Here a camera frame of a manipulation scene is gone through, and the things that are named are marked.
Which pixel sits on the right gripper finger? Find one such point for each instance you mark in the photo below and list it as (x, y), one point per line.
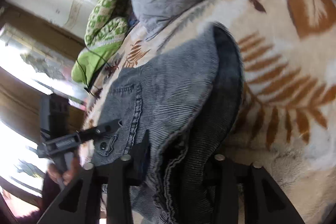
(140, 154)

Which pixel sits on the blue denim pants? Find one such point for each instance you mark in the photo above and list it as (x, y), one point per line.
(187, 100)

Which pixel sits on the person's left hand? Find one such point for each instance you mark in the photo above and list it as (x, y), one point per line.
(67, 176)

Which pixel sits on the lime green cloth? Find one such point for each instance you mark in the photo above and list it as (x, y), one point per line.
(91, 59)

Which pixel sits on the green patterned quilt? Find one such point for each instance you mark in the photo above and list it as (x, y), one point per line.
(98, 19)

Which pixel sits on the leaf print fleece blanket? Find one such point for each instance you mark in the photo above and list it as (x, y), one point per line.
(287, 123)

